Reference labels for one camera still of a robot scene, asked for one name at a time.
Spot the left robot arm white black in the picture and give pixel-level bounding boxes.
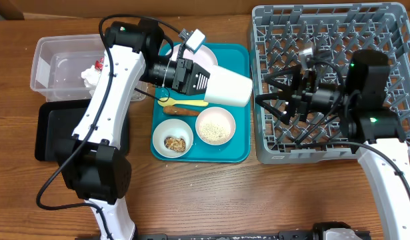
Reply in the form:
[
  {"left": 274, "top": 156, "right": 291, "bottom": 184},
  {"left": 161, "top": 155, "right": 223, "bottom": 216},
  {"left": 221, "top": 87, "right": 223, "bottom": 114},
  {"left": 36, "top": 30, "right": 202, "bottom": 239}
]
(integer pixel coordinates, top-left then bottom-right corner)
[{"left": 55, "top": 14, "right": 210, "bottom": 239}]

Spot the white paper cup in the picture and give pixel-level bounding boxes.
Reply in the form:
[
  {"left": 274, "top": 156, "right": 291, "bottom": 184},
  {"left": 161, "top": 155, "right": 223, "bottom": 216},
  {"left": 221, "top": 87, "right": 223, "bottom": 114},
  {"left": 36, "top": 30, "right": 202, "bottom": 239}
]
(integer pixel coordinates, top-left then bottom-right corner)
[{"left": 204, "top": 65, "right": 253, "bottom": 107}]

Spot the white napkin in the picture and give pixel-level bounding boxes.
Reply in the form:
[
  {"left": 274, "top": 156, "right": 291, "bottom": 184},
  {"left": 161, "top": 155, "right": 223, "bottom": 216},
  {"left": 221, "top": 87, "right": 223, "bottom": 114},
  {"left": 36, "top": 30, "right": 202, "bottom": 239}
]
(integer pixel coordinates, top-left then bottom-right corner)
[{"left": 81, "top": 65, "right": 101, "bottom": 96}]

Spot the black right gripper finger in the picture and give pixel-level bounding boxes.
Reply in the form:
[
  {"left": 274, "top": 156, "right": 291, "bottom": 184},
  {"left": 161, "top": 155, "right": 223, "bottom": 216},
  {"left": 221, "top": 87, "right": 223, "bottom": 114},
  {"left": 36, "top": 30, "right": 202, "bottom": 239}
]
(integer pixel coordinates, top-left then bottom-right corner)
[
  {"left": 263, "top": 65, "right": 301, "bottom": 95},
  {"left": 255, "top": 93, "right": 295, "bottom": 125}
]

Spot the yellow plastic spoon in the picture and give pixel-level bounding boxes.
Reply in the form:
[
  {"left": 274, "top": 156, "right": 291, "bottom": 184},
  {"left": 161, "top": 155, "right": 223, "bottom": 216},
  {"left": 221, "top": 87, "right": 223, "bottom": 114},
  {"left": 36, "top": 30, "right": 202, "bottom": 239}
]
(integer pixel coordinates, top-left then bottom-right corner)
[{"left": 157, "top": 97, "right": 208, "bottom": 107}]

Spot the black plastic tray bin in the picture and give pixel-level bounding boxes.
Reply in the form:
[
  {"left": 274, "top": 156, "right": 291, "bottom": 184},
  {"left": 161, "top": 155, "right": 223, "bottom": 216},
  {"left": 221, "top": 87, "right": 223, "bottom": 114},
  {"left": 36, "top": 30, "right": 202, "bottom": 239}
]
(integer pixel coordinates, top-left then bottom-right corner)
[{"left": 34, "top": 99, "right": 131, "bottom": 163}]

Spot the clear plastic bin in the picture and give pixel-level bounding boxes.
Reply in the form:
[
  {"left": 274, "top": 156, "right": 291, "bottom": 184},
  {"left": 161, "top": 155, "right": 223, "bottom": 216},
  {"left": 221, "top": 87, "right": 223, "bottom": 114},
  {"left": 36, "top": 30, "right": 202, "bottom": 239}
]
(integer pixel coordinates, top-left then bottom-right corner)
[{"left": 29, "top": 33, "right": 149, "bottom": 103}]

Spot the large white plate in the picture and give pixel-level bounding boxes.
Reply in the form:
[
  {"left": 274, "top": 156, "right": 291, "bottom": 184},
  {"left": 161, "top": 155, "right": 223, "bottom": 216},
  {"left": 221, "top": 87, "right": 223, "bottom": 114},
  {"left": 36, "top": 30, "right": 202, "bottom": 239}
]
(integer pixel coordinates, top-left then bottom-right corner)
[{"left": 183, "top": 45, "right": 218, "bottom": 67}]

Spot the brown food chunk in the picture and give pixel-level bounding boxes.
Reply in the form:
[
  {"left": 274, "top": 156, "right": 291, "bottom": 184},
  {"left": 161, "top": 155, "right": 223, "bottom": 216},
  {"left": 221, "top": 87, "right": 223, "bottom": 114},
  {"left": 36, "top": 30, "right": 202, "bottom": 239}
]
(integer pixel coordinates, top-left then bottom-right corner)
[{"left": 164, "top": 136, "right": 186, "bottom": 153}]

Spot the small white bowl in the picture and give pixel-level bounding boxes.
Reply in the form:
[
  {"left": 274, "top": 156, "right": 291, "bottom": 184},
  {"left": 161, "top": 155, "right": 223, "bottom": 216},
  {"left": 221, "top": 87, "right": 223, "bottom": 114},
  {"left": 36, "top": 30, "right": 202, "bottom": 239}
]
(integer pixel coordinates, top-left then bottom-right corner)
[{"left": 151, "top": 119, "right": 194, "bottom": 159}]

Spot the brown sausage stick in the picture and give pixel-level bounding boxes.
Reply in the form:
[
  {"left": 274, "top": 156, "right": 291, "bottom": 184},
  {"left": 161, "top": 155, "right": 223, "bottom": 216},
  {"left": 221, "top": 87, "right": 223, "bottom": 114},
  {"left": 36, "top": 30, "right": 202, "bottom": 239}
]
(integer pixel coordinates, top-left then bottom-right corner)
[{"left": 163, "top": 106, "right": 200, "bottom": 117}]

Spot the white bowl with rice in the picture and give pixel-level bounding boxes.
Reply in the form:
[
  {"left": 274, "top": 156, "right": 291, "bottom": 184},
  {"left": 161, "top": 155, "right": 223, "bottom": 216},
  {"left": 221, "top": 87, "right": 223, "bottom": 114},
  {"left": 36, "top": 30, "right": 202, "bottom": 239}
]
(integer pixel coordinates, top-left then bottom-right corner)
[{"left": 195, "top": 107, "right": 236, "bottom": 145}]

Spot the red wrapper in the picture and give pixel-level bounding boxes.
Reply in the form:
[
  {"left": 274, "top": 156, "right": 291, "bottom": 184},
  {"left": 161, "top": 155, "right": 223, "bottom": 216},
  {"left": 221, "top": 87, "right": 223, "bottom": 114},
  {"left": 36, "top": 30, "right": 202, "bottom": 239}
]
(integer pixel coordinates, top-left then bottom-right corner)
[{"left": 95, "top": 57, "right": 104, "bottom": 71}]

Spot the teal plastic tray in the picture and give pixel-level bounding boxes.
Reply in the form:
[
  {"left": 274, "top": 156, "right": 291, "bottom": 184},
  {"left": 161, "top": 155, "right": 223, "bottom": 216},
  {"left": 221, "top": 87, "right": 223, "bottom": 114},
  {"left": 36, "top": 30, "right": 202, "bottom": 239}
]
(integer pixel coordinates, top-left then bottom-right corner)
[{"left": 150, "top": 43, "right": 251, "bottom": 163}]

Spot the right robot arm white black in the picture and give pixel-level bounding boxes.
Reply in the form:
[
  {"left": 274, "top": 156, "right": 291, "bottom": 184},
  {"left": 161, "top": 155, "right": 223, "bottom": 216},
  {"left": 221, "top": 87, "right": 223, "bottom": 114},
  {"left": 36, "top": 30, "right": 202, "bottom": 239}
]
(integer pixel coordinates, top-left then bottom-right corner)
[{"left": 255, "top": 49, "right": 410, "bottom": 239}]

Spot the black rail at bottom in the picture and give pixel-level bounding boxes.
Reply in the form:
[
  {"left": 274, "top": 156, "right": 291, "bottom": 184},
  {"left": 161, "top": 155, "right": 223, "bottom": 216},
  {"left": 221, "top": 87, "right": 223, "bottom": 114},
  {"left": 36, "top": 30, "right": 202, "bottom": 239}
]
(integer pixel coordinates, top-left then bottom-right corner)
[{"left": 74, "top": 221, "right": 372, "bottom": 240}]

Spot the grey dishwasher rack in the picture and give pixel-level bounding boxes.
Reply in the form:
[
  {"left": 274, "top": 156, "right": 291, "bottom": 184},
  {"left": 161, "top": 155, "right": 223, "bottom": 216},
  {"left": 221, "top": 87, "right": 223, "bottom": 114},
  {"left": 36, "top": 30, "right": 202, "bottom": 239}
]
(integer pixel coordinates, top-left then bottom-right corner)
[{"left": 249, "top": 3, "right": 410, "bottom": 164}]

